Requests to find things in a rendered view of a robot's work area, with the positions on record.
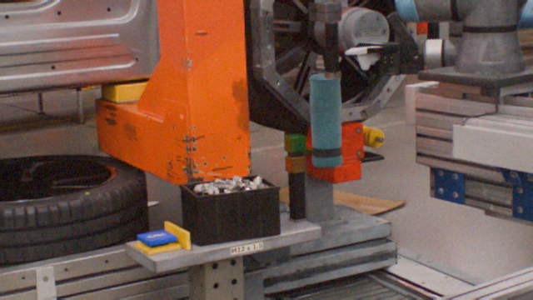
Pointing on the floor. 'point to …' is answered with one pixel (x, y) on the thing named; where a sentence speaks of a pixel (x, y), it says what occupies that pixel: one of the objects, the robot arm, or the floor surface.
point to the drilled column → (217, 280)
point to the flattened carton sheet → (353, 202)
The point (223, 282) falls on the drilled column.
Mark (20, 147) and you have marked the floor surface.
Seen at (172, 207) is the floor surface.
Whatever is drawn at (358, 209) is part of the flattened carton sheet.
